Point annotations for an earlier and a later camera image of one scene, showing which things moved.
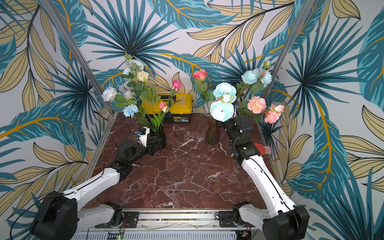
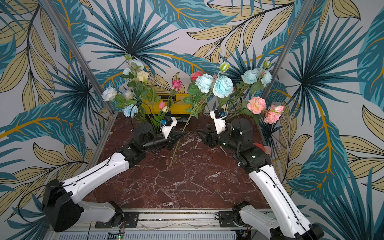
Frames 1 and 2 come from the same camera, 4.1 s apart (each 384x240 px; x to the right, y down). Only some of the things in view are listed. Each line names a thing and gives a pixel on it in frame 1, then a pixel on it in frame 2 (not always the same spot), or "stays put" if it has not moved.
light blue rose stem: x=222 y=109 -> x=187 y=125
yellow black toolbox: x=178 y=110 stays put
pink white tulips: x=156 y=122 stays put
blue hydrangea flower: x=130 y=110 stays put
